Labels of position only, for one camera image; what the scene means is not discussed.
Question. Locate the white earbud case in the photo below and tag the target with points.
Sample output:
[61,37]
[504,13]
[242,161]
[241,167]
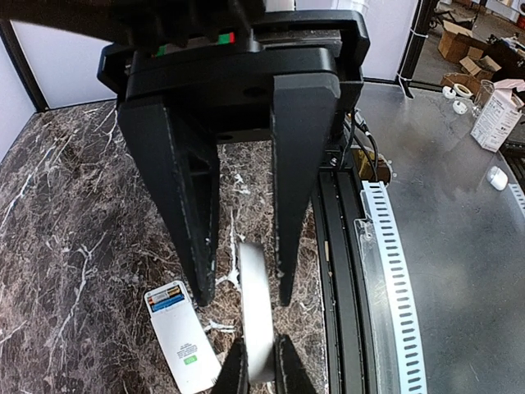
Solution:
[497,178]

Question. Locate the black front rail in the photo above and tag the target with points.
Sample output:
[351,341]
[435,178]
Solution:
[336,205]

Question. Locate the blue battery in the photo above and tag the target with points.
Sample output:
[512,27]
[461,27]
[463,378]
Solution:
[166,304]

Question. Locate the white slotted cable duct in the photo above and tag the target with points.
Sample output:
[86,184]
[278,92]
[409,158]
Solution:
[396,337]

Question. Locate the white air conditioner remote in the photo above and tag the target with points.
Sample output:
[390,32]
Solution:
[185,346]

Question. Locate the black frame post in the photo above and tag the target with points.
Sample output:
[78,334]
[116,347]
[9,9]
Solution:
[418,34]
[22,67]

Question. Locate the white battery cover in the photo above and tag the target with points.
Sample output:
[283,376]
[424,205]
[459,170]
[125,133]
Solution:
[257,313]

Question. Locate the cardboard boxes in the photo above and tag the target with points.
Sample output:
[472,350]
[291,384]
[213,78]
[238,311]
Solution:
[494,59]

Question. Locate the white tape roll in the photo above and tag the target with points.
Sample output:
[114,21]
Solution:
[462,91]

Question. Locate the brown battery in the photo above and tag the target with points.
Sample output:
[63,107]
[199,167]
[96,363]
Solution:
[173,292]

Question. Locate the right black frame post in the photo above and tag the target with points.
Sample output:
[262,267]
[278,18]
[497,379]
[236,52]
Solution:
[418,34]

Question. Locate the left black frame post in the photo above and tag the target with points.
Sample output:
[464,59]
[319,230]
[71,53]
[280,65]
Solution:
[22,67]

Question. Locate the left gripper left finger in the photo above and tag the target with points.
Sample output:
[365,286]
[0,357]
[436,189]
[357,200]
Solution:
[234,378]

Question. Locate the white carton box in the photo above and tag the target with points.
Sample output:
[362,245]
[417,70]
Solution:
[499,115]

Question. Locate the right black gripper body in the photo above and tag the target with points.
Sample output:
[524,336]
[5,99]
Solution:
[228,86]

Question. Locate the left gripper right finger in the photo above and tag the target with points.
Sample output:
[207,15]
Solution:
[291,375]

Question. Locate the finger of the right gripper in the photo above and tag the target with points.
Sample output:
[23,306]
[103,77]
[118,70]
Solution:
[178,161]
[303,108]

